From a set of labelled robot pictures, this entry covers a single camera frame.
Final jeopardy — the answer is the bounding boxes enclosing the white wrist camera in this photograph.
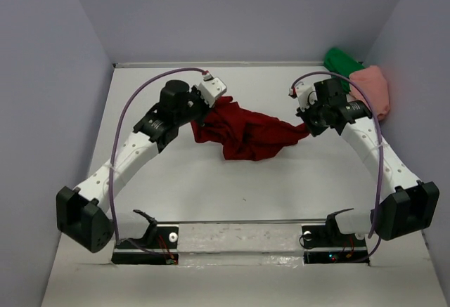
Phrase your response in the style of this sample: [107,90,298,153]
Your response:
[197,71,227,107]
[289,82,317,108]

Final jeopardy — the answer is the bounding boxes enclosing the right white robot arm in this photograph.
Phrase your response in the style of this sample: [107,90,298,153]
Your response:
[290,73,439,245]

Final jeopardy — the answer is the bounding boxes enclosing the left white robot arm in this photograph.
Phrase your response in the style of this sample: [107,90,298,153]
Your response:
[56,79,226,253]

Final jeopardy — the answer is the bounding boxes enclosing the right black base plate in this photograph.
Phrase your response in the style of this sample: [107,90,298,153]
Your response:
[299,225,368,265]

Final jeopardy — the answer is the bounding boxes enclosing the aluminium rail frame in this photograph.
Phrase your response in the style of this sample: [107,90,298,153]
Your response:
[112,61,323,69]

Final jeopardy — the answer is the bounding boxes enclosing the pink t shirt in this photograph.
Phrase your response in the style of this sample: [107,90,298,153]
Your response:
[349,65,390,121]

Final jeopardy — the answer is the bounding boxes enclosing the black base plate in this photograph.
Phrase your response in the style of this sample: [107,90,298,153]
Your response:
[299,225,368,265]
[111,224,179,266]

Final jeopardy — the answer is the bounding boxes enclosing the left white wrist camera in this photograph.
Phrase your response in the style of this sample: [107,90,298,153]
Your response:
[197,71,227,107]

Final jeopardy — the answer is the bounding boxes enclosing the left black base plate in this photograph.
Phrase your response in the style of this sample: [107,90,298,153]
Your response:
[111,224,179,266]

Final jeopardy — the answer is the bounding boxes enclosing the green t shirt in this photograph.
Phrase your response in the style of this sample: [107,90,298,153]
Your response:
[323,48,365,79]

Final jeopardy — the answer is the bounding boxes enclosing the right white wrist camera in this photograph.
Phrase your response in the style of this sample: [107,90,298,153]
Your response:
[289,82,317,108]

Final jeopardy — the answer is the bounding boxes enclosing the red t shirt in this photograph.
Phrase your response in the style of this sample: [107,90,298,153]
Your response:
[191,96,309,162]

